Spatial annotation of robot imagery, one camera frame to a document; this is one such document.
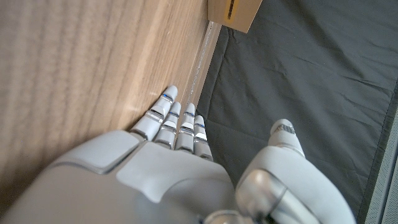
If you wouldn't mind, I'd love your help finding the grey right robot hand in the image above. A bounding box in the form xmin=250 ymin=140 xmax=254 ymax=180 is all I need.
xmin=0 ymin=85 xmax=357 ymax=224

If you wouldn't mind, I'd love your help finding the cardboard box with coloured slots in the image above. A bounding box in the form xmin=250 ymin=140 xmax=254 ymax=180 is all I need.
xmin=207 ymin=0 xmax=264 ymax=34

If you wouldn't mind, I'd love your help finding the black backdrop curtain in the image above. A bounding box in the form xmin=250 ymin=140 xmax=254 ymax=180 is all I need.
xmin=195 ymin=0 xmax=398 ymax=224

